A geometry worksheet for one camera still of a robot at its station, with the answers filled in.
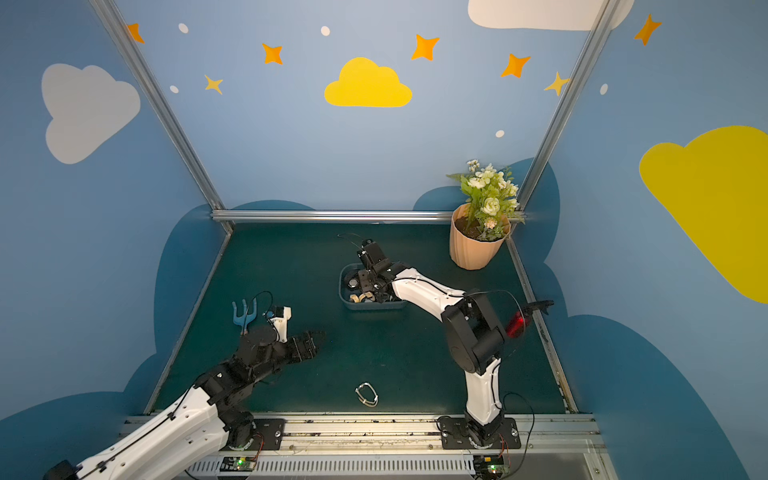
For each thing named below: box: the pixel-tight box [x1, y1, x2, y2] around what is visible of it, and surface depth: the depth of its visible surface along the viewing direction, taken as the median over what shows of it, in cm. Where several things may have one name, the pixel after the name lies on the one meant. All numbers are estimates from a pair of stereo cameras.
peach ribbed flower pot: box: [450, 203, 511, 271], surface depth 103 cm
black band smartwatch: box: [345, 273, 360, 291], surface depth 101 cm
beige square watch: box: [350, 291, 373, 303], surface depth 95 cm
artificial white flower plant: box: [446, 159, 525, 241], surface depth 95 cm
